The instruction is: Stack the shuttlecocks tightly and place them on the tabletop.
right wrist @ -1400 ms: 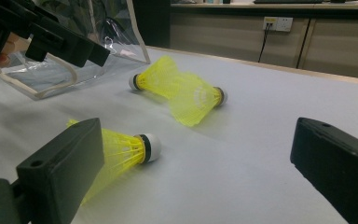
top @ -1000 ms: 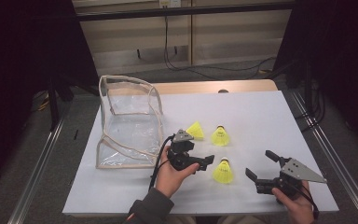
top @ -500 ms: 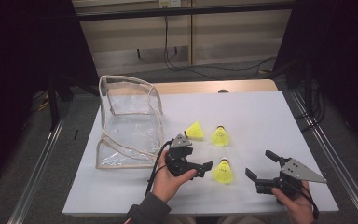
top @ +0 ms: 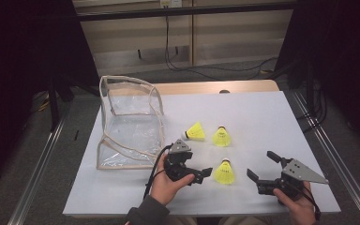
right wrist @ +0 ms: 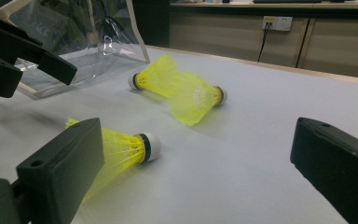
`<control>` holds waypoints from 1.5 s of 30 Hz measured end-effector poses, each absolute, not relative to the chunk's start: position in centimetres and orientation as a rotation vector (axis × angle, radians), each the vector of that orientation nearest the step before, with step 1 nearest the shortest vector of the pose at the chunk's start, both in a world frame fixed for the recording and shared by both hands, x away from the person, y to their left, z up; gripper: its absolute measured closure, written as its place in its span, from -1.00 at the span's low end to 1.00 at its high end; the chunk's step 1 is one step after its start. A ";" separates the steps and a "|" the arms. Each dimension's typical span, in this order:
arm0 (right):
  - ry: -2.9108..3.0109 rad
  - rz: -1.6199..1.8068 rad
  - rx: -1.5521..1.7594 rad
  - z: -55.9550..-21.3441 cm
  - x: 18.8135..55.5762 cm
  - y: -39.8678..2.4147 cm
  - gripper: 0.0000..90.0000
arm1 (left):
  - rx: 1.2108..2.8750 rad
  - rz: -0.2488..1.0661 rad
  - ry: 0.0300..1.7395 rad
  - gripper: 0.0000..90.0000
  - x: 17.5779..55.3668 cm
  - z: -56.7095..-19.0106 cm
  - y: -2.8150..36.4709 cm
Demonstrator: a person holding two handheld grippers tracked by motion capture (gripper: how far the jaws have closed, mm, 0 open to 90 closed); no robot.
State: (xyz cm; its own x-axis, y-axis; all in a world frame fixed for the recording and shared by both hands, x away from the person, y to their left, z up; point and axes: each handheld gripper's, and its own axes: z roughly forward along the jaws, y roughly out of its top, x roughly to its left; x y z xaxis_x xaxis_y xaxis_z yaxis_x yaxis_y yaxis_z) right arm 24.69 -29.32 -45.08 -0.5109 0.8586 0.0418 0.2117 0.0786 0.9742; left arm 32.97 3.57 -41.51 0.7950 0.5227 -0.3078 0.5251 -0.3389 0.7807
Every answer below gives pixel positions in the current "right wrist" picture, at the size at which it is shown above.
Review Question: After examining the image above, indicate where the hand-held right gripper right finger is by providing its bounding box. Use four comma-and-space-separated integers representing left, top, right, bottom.
290, 117, 358, 224

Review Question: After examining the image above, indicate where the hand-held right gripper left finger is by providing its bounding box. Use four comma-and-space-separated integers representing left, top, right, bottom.
16, 117, 105, 224

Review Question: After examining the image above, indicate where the clear plastic bag beige trim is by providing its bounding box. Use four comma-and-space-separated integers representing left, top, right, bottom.
0, 0, 152, 101

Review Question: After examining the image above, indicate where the yellow shuttlecock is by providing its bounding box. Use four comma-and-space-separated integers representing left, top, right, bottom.
65, 117, 162, 204
128, 54, 183, 98
167, 72, 228, 128

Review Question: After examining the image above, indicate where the beige panelled cabinet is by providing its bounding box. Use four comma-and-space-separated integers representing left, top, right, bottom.
169, 0, 358, 80

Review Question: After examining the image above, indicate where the black socket cable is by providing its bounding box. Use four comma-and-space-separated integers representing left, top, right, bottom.
256, 22, 273, 63

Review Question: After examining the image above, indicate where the white wall socket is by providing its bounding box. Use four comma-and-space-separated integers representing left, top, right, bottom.
261, 16, 294, 32

